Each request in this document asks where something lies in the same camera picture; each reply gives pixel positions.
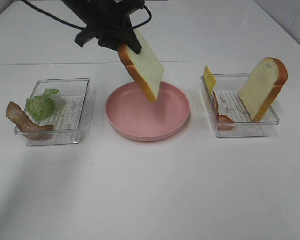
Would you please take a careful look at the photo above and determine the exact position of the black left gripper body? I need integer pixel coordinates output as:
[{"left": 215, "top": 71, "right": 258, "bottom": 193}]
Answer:
[{"left": 73, "top": 0, "right": 146, "bottom": 47}]

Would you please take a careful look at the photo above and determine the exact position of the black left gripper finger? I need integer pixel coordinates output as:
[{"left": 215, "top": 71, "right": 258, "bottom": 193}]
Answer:
[
  {"left": 119, "top": 25, "right": 142, "bottom": 54},
  {"left": 98, "top": 34, "right": 122, "bottom": 52}
]

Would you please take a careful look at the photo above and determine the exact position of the bread slice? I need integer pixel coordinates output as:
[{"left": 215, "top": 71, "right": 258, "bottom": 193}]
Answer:
[
  {"left": 118, "top": 30, "right": 165, "bottom": 102},
  {"left": 238, "top": 57, "right": 288, "bottom": 122}
]

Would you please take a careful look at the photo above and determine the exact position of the green lettuce leaf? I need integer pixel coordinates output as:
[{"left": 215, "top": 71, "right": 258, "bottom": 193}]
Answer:
[{"left": 25, "top": 88, "right": 59, "bottom": 121}]

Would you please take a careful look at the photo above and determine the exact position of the yellow cheese slice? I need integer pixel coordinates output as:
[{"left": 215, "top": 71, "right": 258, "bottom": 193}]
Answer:
[{"left": 203, "top": 65, "right": 217, "bottom": 97}]

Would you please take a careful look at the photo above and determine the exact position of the brown bacon strip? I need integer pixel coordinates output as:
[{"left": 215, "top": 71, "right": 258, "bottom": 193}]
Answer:
[{"left": 5, "top": 101, "right": 54, "bottom": 141}]

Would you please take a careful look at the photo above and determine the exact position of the pink round plate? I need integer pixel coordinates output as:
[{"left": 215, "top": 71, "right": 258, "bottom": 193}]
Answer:
[{"left": 106, "top": 82, "right": 191, "bottom": 142}]

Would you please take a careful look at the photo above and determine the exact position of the left clear plastic tray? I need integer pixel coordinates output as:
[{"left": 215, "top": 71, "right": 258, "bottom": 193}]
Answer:
[{"left": 14, "top": 78, "right": 93, "bottom": 147}]

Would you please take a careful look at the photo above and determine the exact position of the clear plastic tray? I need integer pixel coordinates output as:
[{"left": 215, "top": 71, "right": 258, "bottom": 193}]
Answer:
[
  {"left": 14, "top": 78, "right": 93, "bottom": 147},
  {"left": 200, "top": 73, "right": 280, "bottom": 138}
]

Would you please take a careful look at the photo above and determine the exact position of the right clear plastic tray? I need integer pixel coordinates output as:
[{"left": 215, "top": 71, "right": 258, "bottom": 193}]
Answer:
[{"left": 200, "top": 73, "right": 280, "bottom": 138}]

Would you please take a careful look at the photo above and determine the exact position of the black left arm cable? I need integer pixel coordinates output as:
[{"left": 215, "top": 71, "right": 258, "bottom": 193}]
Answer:
[{"left": 20, "top": 0, "right": 153, "bottom": 32}]

